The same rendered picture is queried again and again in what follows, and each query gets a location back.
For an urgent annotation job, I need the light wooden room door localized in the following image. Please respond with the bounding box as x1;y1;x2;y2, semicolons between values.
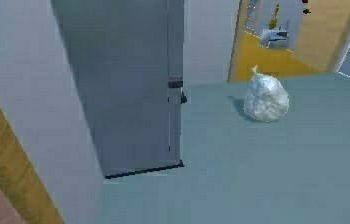
291;0;350;73

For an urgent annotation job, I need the black door handle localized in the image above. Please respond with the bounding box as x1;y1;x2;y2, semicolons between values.
167;79;188;105
301;0;312;15

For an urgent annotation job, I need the white tied garbage bag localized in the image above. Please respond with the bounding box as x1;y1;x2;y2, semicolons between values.
243;65;290;123

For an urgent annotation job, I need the grey room door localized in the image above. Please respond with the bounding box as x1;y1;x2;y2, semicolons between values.
50;0;186;180

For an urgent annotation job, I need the yellow bottle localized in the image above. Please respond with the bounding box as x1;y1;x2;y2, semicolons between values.
268;3;281;31

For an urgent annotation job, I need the white sink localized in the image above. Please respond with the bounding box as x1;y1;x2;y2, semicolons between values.
259;20;291;48

